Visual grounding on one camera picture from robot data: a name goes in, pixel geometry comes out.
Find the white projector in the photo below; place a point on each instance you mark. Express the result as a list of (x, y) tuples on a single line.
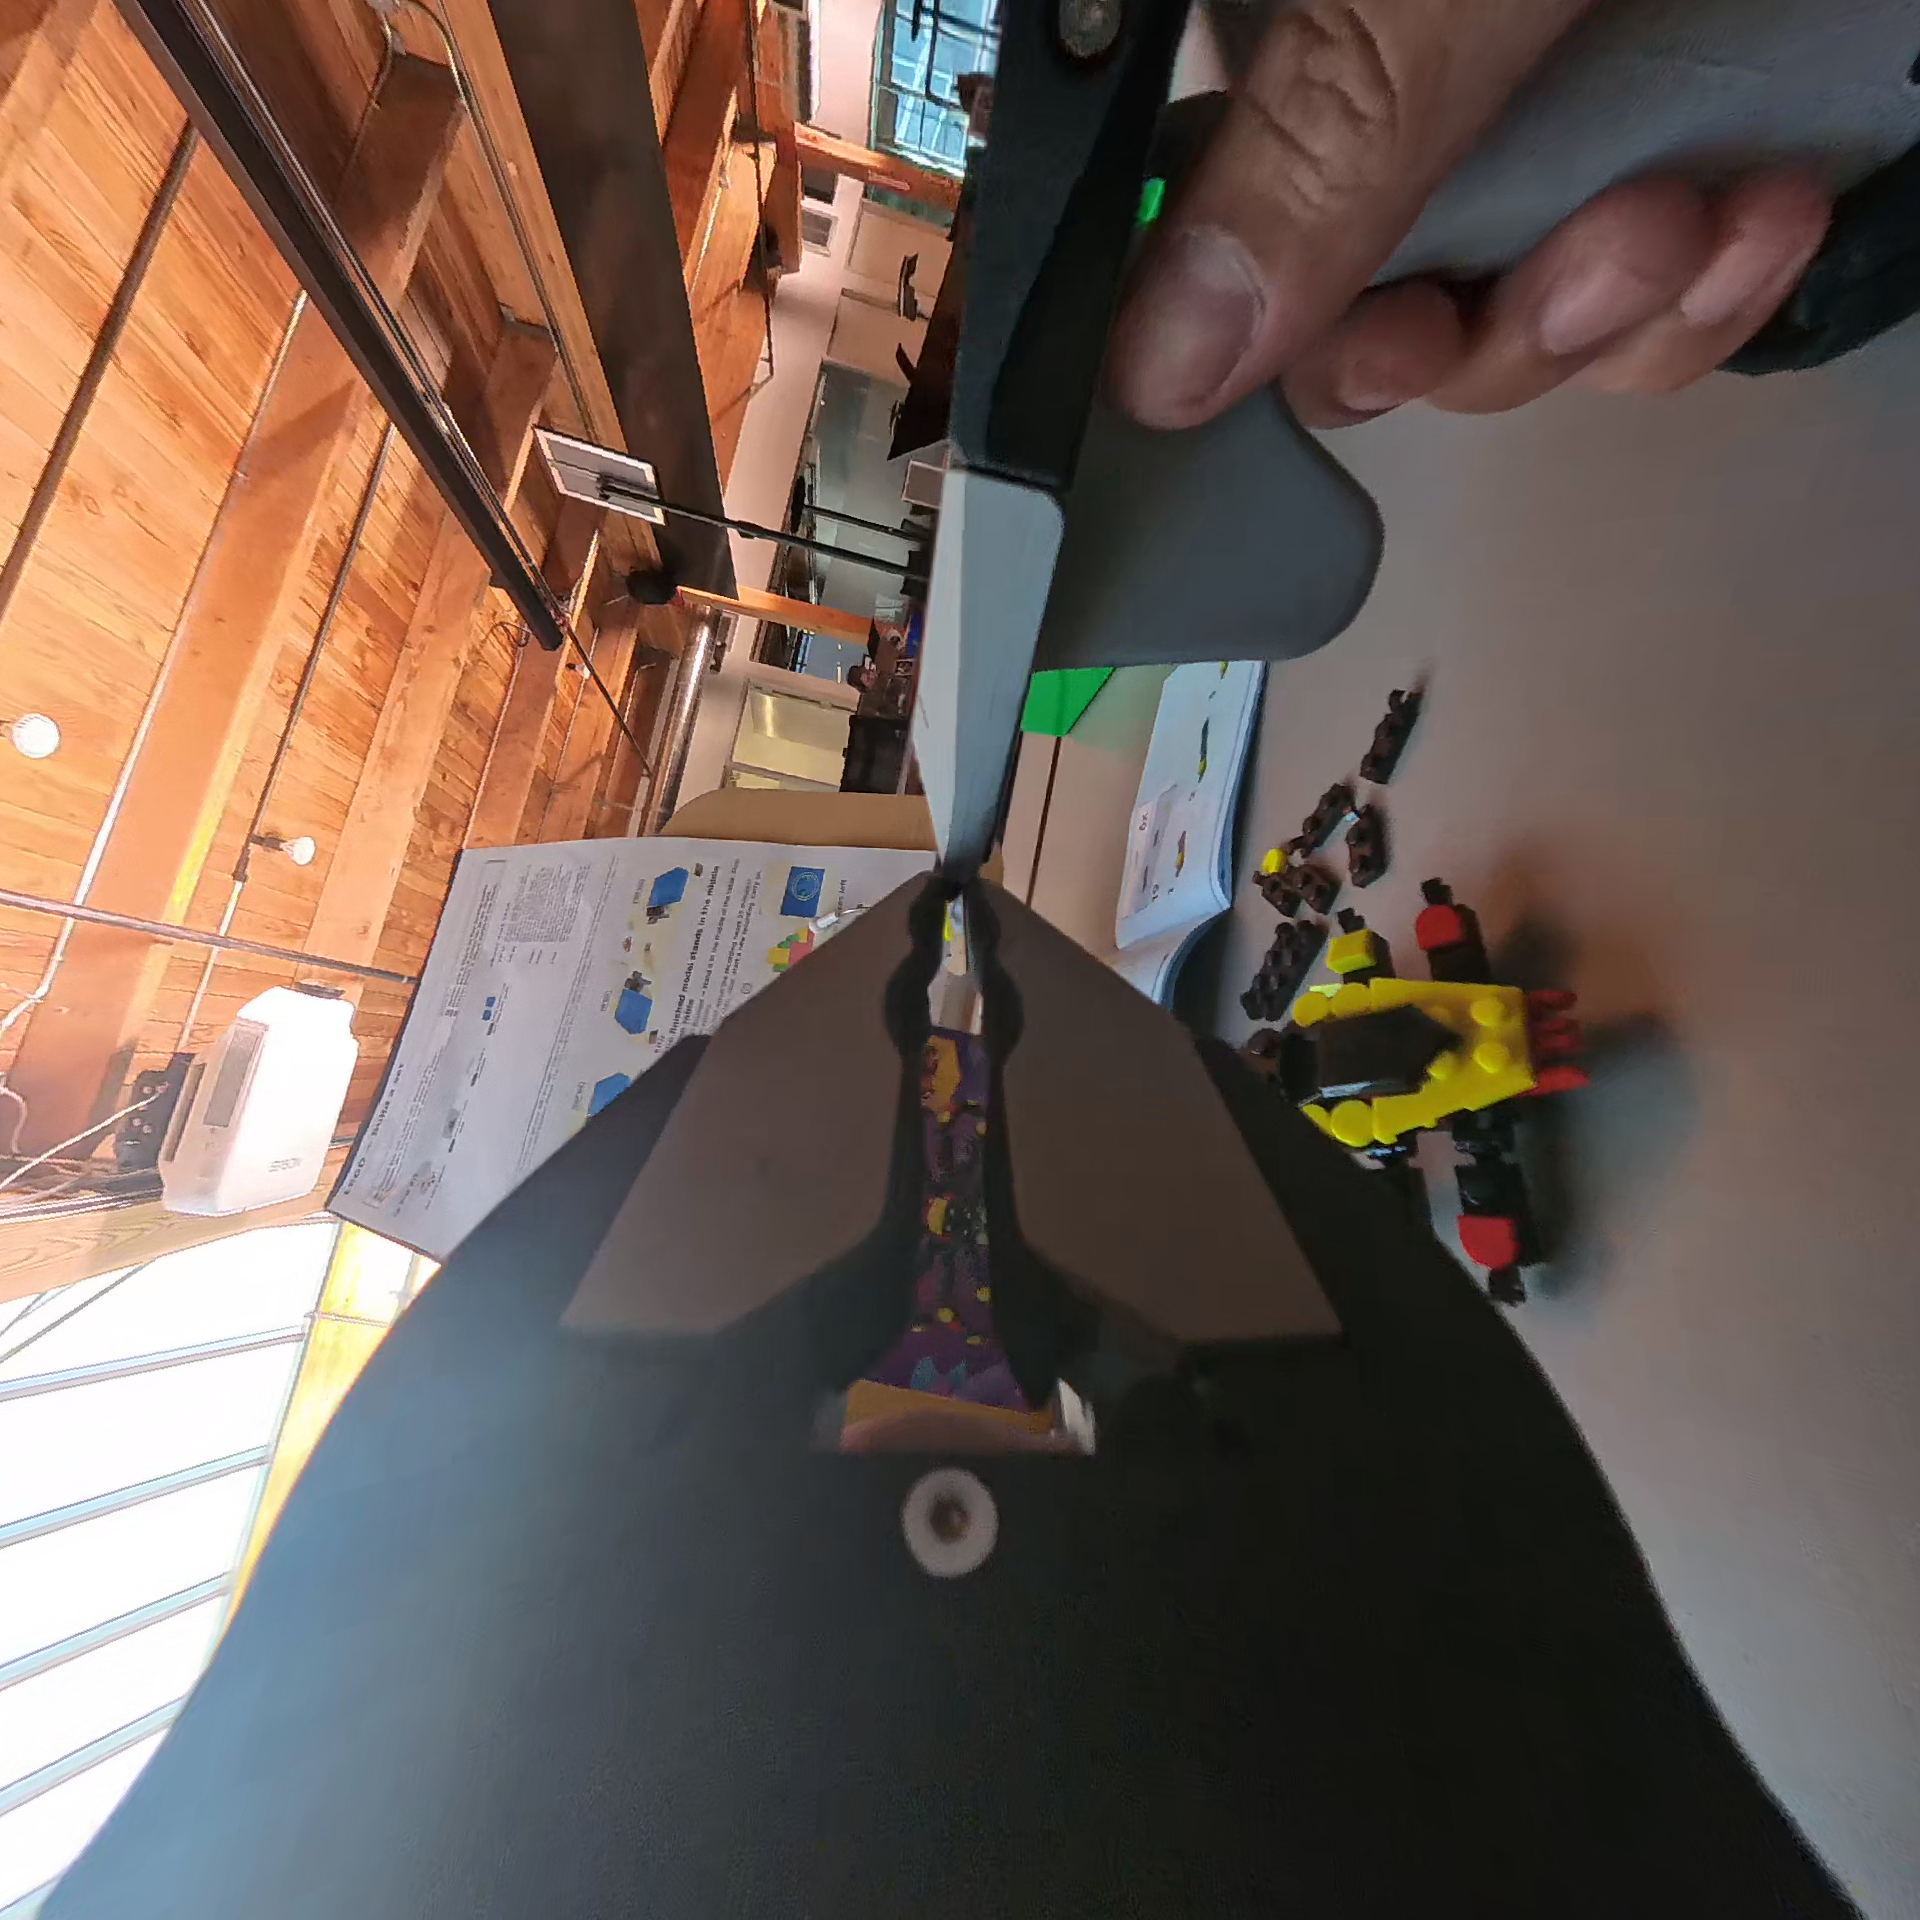
[(264, 1095)]

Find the person's right hand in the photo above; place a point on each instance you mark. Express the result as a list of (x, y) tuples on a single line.
[(1318, 135)]

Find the lego instruction booklet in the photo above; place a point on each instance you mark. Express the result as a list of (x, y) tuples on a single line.
[(1193, 809)]

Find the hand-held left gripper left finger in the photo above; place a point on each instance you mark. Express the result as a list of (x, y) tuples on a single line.
[(749, 1171)]

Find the black ceiling rail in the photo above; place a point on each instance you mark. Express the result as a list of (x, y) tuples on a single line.
[(345, 316)]

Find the yellow black red lego model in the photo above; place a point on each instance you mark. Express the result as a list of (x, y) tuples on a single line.
[(1440, 1049)]

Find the green plastic bin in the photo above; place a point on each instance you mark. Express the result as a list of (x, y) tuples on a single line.
[(1065, 700)]

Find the group of dark lego pieces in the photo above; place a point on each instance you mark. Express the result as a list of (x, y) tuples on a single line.
[(1290, 961)]

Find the tan cardboard panel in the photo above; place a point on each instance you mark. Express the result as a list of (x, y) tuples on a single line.
[(796, 822)]

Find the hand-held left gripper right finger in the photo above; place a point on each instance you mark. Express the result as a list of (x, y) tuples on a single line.
[(1155, 1184)]

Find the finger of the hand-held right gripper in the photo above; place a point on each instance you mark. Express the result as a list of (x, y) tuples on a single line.
[(1214, 557), (982, 646)]

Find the rectangular ceiling light panel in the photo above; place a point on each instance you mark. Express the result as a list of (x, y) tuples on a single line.
[(597, 476)]

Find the large white printed sheet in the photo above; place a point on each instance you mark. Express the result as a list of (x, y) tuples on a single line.
[(598, 1005)]

